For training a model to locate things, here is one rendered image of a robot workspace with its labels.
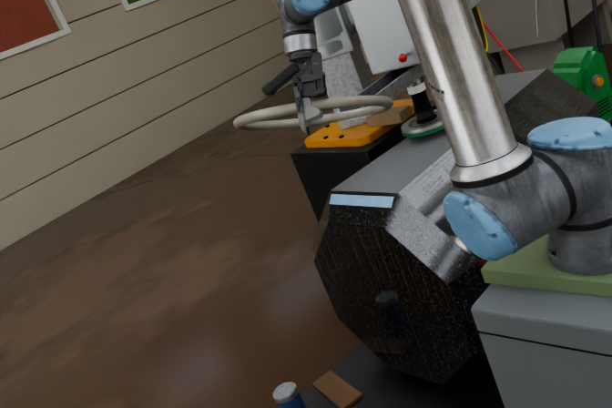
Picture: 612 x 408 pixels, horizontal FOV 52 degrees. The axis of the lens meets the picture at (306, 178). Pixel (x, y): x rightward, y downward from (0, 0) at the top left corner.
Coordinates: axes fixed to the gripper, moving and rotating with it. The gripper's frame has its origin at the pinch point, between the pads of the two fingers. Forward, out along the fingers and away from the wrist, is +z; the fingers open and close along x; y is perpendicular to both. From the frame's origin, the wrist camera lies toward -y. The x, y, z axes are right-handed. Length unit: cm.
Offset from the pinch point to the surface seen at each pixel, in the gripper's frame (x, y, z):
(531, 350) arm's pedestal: -40, 45, 53
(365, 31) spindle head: 67, 18, -38
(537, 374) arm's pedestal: -37, 46, 58
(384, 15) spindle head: 61, 26, -41
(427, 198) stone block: 43, 32, 25
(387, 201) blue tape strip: 42, 18, 24
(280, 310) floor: 165, -49, 81
